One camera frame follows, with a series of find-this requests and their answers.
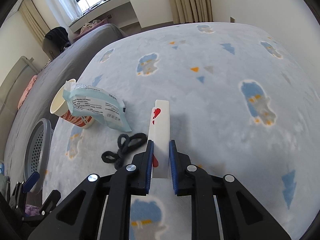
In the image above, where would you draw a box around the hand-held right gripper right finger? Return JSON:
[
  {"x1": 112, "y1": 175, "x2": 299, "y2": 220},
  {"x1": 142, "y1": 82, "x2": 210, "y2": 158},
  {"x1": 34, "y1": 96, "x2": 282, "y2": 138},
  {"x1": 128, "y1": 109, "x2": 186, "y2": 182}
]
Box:
[{"x1": 169, "y1": 140, "x2": 292, "y2": 240}]

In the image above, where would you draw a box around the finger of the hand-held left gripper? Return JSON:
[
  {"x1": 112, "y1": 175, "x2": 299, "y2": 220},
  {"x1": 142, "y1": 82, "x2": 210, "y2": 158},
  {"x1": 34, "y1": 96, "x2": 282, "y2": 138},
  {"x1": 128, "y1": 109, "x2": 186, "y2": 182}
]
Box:
[
  {"x1": 39, "y1": 189, "x2": 62, "y2": 216},
  {"x1": 9, "y1": 172, "x2": 41, "y2": 212}
]

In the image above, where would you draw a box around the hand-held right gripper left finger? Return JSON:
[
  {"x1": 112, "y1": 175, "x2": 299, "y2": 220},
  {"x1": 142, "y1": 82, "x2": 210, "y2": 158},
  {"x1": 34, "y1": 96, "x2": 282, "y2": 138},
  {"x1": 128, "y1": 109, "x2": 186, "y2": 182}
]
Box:
[{"x1": 27, "y1": 140, "x2": 154, "y2": 240}]

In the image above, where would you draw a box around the grey perforated plastic basket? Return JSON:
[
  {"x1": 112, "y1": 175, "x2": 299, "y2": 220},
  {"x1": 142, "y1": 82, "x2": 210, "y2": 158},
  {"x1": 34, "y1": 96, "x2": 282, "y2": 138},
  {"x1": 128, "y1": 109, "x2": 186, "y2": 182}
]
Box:
[{"x1": 24, "y1": 118, "x2": 54, "y2": 193}]

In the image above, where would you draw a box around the small white box red print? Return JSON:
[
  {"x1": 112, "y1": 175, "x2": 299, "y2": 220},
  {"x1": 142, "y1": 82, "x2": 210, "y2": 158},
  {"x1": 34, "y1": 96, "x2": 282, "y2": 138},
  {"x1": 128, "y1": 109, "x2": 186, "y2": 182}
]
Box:
[{"x1": 148, "y1": 99, "x2": 171, "y2": 179}]

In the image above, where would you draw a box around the purple cloth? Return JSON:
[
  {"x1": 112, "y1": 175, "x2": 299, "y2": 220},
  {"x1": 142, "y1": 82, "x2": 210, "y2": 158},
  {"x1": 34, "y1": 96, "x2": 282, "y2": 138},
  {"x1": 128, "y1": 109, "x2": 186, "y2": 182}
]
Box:
[{"x1": 25, "y1": 204, "x2": 42, "y2": 217}]

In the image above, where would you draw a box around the light blue plastic packet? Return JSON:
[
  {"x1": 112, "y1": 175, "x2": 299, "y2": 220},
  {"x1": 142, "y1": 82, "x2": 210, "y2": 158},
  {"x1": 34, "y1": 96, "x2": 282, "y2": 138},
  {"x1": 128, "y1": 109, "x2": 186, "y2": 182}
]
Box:
[{"x1": 62, "y1": 82, "x2": 132, "y2": 132}]

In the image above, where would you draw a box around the white red paper cup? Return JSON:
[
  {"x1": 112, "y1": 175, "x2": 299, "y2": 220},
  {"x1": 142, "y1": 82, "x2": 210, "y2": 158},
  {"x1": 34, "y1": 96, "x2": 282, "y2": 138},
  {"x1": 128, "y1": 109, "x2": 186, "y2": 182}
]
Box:
[{"x1": 50, "y1": 79, "x2": 96, "y2": 129}]

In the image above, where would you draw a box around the pink cloth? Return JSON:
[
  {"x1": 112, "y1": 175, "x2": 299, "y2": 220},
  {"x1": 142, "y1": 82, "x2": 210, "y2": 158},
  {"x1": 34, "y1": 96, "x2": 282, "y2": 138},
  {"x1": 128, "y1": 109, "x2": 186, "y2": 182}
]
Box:
[{"x1": 18, "y1": 75, "x2": 38, "y2": 109}]

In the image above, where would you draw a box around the light blue printed blanket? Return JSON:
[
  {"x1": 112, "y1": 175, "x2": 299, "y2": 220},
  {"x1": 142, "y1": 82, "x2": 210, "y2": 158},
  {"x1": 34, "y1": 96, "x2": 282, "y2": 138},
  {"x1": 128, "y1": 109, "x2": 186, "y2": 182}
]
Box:
[{"x1": 42, "y1": 22, "x2": 320, "y2": 240}]

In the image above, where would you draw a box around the beige padded headboard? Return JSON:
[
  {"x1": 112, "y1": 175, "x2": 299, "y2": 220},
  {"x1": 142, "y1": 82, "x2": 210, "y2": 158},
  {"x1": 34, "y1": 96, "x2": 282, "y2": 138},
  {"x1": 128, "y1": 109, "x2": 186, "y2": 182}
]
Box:
[{"x1": 0, "y1": 56, "x2": 38, "y2": 120}]

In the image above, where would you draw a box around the grey bed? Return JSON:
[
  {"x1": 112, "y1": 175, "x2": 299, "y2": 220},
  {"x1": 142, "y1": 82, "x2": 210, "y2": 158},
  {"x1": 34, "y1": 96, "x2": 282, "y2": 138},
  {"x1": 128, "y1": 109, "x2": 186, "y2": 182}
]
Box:
[{"x1": 4, "y1": 23, "x2": 125, "y2": 180}]

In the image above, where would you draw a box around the grey chair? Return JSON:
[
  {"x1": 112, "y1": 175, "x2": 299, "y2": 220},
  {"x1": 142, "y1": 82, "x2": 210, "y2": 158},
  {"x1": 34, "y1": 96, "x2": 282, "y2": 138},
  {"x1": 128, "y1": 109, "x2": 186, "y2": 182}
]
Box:
[{"x1": 42, "y1": 36, "x2": 60, "y2": 60}]

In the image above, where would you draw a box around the black garment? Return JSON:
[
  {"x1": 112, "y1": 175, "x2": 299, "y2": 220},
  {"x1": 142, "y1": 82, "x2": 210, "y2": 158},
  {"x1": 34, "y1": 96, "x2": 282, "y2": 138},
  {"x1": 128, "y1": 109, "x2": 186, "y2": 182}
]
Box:
[{"x1": 46, "y1": 27, "x2": 72, "y2": 54}]

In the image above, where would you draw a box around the pile of pink clothes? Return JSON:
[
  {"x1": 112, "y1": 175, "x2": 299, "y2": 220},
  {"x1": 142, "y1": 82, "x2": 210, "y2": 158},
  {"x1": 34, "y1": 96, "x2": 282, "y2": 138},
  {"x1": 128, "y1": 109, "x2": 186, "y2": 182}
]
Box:
[{"x1": 80, "y1": 21, "x2": 106, "y2": 33}]

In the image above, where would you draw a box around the narrow beige curtain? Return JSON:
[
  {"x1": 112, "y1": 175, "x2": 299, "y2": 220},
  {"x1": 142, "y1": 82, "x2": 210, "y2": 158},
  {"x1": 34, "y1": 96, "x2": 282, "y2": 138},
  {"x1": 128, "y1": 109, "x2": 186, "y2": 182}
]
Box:
[{"x1": 19, "y1": 0, "x2": 52, "y2": 43}]

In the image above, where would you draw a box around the wide beige curtain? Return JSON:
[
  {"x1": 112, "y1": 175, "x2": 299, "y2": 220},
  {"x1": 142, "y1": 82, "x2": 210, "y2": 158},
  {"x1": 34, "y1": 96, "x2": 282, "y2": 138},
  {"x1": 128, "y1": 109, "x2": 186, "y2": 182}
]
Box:
[{"x1": 165, "y1": 0, "x2": 214, "y2": 24}]

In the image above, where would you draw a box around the white sheer curtain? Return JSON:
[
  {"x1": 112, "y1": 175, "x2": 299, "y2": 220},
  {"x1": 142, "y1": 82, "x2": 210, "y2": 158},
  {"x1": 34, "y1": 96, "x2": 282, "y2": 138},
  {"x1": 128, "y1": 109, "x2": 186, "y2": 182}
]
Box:
[{"x1": 49, "y1": 0, "x2": 83, "y2": 22}]

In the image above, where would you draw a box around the black hair tie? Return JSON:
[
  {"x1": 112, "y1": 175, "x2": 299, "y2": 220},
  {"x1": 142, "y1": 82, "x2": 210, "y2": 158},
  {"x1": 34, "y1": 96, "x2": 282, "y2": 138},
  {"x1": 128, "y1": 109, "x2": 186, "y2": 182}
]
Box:
[{"x1": 101, "y1": 132, "x2": 149, "y2": 170}]

